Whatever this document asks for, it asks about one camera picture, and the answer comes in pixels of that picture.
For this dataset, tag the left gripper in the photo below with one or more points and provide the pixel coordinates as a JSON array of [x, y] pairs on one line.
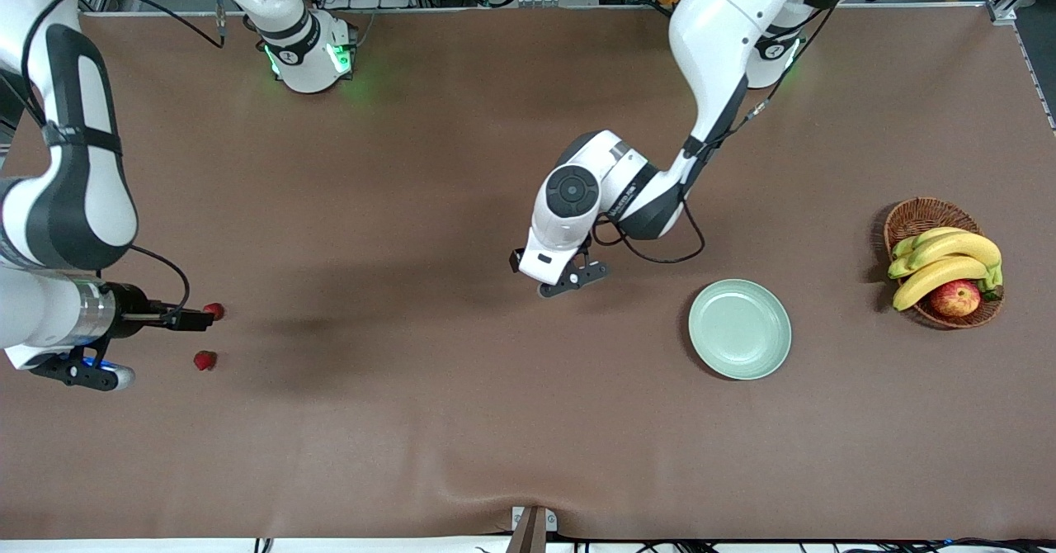
[[514, 260]]

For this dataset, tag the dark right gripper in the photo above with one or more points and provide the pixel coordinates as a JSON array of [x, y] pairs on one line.
[[129, 301]]

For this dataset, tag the red strawberry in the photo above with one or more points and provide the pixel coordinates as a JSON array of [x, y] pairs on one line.
[[205, 360], [218, 310]]

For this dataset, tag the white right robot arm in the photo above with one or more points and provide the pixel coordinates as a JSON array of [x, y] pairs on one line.
[[74, 206]]

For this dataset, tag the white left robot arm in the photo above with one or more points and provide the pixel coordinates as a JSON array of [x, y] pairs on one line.
[[709, 41]]

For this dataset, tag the pale green round plate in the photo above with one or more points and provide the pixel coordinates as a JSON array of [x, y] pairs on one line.
[[740, 329]]

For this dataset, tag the brown table cover mat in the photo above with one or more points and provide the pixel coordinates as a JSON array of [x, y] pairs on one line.
[[495, 413]]

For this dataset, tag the yellow banana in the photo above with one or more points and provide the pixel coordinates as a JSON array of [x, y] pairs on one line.
[[936, 233], [898, 268], [961, 245], [932, 281], [904, 247]]

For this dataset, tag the brown wicker basket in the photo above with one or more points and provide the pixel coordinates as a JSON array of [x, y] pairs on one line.
[[916, 216]]

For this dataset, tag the red yellow apple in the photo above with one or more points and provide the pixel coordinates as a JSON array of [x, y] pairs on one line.
[[955, 299]]

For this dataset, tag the grey metal table bracket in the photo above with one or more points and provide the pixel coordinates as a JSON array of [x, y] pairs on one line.
[[532, 532]]

